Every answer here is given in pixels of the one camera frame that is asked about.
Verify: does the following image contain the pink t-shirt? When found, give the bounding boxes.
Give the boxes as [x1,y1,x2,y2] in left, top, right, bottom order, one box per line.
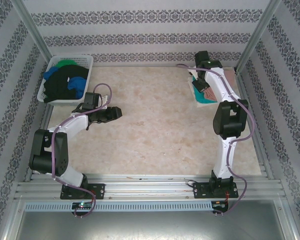
[203,69,237,101]

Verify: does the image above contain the teal folded cloth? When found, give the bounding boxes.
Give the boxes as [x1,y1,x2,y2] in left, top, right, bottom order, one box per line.
[186,69,221,109]

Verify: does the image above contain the blue t-shirt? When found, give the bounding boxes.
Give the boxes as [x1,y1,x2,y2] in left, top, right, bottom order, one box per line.
[43,65,88,99]

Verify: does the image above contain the black t-shirt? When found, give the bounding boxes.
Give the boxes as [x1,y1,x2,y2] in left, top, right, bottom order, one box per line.
[42,64,90,104]

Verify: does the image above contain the white plastic laundry basket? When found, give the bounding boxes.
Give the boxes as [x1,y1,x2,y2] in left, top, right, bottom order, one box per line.
[36,55,95,106]

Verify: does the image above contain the green t-shirt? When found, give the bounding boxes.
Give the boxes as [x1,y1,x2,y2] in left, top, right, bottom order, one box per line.
[55,59,79,69]

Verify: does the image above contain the grey metal panel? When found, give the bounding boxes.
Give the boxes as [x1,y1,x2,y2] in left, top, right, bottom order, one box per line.
[7,211,297,240]

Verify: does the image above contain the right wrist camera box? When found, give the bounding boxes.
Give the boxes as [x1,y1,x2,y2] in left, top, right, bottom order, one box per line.
[194,50,210,63]

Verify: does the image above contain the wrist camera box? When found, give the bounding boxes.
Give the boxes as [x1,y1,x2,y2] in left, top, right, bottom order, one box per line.
[83,91,110,109]
[194,50,210,63]

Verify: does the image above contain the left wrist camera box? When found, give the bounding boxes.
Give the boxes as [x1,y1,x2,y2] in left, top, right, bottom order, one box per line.
[83,91,110,109]

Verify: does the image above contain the aluminium side rail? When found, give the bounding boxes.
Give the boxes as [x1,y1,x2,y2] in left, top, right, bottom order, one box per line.
[23,103,53,182]
[236,73,276,180]

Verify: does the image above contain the aluminium corner post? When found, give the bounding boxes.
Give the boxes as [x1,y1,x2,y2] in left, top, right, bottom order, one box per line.
[234,0,283,75]
[13,0,53,62]

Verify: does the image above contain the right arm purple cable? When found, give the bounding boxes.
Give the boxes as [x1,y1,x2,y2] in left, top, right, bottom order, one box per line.
[175,63,256,217]

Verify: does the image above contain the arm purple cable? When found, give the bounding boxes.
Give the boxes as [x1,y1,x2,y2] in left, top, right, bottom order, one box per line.
[175,63,256,217]
[51,83,113,220]

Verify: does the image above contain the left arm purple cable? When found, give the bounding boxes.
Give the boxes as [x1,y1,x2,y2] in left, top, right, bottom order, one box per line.
[51,83,113,220]

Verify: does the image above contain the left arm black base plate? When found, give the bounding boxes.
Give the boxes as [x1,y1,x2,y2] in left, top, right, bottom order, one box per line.
[59,182,106,201]

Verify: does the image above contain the aluminium mounting rail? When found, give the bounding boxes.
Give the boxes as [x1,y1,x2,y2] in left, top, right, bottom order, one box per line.
[13,173,285,201]

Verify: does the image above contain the slotted grey cable duct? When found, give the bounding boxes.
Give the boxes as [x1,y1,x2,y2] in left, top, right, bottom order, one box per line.
[23,201,215,212]

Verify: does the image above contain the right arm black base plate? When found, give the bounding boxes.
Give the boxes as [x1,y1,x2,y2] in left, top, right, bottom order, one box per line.
[192,181,239,200]

